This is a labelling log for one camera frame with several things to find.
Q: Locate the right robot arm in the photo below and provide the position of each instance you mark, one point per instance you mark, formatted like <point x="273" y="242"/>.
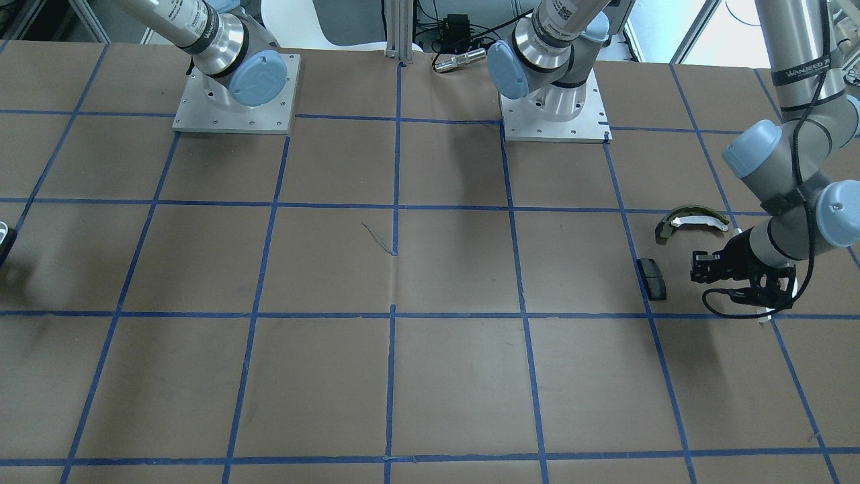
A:
<point x="224" y="42"/>

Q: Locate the black brake pad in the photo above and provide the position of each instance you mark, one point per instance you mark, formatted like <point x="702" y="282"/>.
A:
<point x="652" y="278"/>

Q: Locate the black power adapter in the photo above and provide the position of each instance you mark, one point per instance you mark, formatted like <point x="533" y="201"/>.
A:
<point x="455" y="31"/>

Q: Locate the aluminium frame post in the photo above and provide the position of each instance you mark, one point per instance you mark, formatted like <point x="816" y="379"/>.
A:
<point x="398" y="23"/>

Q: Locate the silver cylindrical connector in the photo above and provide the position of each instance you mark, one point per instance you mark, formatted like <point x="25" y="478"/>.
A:
<point x="459" y="61"/>

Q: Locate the white curved plastic part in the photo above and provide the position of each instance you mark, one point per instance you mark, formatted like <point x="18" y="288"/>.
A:
<point x="762" y="312"/>

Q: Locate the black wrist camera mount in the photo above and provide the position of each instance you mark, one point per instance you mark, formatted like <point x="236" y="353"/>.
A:
<point x="773" y="289"/>

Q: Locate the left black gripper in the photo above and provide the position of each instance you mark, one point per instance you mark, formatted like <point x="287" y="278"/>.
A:
<point x="736" y="258"/>

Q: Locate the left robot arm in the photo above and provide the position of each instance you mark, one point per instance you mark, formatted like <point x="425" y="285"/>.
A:
<point x="780" y="163"/>

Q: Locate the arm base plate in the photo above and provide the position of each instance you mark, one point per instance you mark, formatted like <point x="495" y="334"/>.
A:
<point x="558" y="114"/>
<point x="208" y="108"/>

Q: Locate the olive brake shoe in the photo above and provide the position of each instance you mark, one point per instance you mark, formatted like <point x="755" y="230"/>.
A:
<point x="690" y="215"/>

